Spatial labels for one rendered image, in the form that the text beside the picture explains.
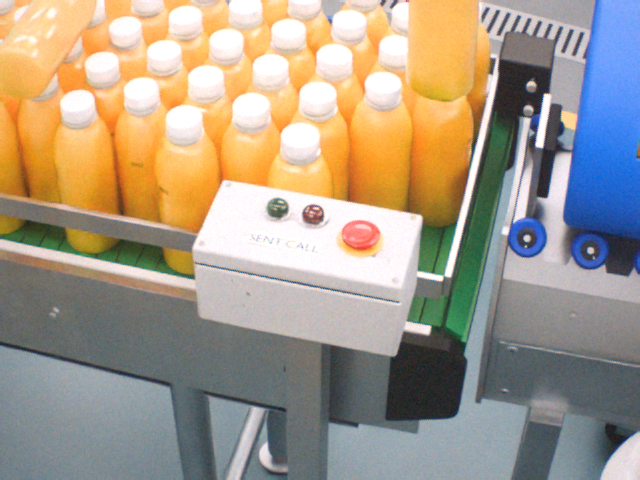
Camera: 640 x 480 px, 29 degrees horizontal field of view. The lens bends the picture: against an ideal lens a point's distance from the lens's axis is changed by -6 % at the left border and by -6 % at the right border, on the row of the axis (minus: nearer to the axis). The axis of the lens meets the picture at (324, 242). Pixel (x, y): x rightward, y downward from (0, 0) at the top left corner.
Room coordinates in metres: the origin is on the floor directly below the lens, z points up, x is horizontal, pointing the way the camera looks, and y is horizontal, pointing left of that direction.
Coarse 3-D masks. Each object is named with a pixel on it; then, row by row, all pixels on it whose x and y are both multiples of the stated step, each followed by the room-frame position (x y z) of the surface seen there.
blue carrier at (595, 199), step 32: (608, 0) 1.10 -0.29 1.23; (608, 32) 1.06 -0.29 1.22; (608, 64) 1.03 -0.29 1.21; (608, 96) 1.00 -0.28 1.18; (576, 128) 1.08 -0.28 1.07; (608, 128) 0.98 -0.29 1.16; (576, 160) 0.98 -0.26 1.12; (608, 160) 0.97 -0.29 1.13; (576, 192) 0.97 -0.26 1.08; (608, 192) 0.96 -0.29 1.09; (576, 224) 1.00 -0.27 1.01; (608, 224) 0.98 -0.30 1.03
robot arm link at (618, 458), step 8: (632, 440) 0.49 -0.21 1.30; (624, 448) 0.48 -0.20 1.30; (632, 448) 0.48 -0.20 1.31; (616, 456) 0.48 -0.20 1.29; (624, 456) 0.47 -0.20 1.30; (632, 456) 0.47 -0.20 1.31; (608, 464) 0.48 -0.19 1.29; (616, 464) 0.47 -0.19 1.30; (624, 464) 0.47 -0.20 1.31; (632, 464) 0.46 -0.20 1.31; (608, 472) 0.47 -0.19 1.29; (616, 472) 0.46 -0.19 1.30; (624, 472) 0.46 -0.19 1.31; (632, 472) 0.46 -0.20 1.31
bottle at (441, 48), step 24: (408, 0) 1.06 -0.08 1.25; (432, 0) 1.03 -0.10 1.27; (456, 0) 1.03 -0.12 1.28; (408, 24) 1.05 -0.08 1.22; (432, 24) 1.03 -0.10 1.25; (456, 24) 1.03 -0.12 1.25; (408, 48) 1.05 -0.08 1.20; (432, 48) 1.03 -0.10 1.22; (456, 48) 1.03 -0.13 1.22; (408, 72) 1.05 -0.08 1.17; (432, 72) 1.03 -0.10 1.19; (456, 72) 1.03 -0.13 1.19; (432, 96) 1.02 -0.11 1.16; (456, 96) 1.03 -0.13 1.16
